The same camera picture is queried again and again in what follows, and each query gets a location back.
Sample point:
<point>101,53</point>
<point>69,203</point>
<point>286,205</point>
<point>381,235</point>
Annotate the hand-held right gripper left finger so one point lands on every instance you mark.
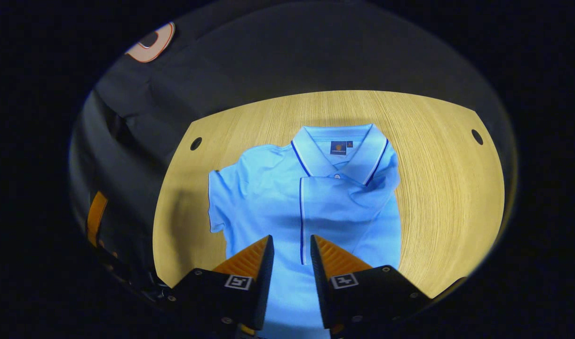
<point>265,287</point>

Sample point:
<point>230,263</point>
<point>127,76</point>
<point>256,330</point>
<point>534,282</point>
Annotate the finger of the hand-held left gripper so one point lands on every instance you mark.
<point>97,216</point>

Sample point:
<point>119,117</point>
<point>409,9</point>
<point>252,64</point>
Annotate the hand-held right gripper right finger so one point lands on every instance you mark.
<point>319,287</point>

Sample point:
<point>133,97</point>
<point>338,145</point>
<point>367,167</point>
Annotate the light blue T-shirt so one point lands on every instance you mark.
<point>268,202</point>

